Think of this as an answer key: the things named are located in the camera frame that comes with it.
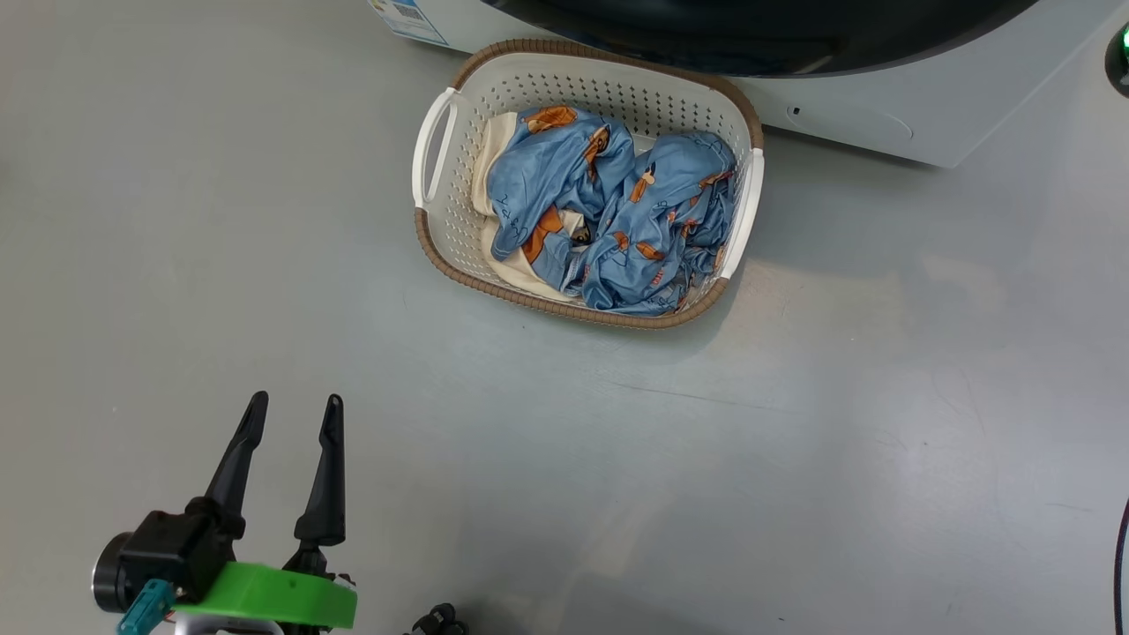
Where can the green-band left gripper body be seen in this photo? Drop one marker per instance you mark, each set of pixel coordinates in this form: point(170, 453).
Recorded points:
point(265, 595)

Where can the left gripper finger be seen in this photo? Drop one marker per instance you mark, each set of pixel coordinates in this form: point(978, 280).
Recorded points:
point(238, 467)
point(328, 494)

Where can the cream white garment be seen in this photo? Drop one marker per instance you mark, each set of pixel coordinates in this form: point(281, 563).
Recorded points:
point(494, 150)

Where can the blue orange-print garment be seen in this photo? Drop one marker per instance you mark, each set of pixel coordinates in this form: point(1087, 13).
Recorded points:
point(556, 168)
point(670, 203)

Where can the dark round washing machine door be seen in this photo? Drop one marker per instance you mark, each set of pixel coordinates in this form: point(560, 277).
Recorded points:
point(758, 35)

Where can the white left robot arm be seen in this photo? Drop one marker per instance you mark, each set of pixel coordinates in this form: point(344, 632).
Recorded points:
point(220, 628)

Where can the white perforated laundry basket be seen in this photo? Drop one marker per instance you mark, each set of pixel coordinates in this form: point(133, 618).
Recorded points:
point(547, 84)

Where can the white front-load washing machine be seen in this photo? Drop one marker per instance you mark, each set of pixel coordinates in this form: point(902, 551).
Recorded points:
point(970, 106)

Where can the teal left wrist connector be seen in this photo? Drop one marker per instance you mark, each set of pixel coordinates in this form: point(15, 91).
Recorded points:
point(145, 608)

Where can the blue energy label sticker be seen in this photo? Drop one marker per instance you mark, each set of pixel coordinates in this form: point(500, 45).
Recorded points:
point(410, 18)

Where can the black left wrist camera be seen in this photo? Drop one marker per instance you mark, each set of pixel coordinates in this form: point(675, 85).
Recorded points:
point(168, 547)

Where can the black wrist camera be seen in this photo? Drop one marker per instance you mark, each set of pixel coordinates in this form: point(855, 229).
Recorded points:
point(1118, 66)
point(168, 547)

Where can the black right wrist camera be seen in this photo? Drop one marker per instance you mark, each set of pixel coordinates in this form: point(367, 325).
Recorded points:
point(1118, 66)

